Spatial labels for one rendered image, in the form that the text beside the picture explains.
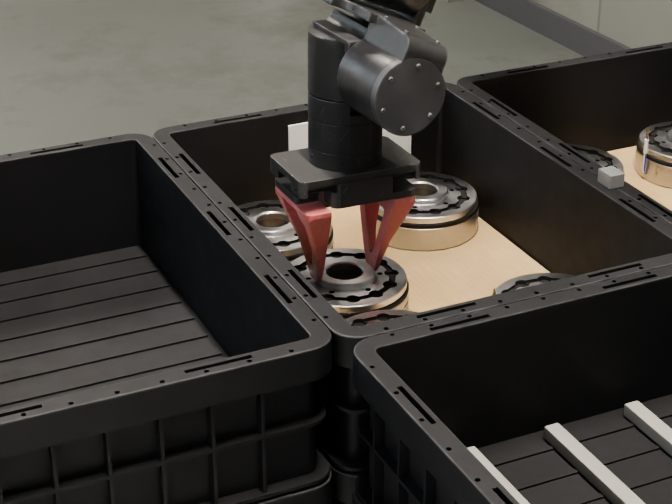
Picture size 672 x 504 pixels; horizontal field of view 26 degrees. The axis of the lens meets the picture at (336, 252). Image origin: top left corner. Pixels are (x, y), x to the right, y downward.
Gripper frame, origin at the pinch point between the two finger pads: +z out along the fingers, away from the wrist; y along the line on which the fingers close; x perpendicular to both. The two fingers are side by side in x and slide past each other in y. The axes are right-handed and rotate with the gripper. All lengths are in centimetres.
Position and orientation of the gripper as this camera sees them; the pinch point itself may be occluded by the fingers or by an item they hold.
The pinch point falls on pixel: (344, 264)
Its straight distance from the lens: 116.5
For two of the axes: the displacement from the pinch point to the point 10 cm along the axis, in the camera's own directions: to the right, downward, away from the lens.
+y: 9.1, -1.8, 3.8
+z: 0.0, 9.0, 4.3
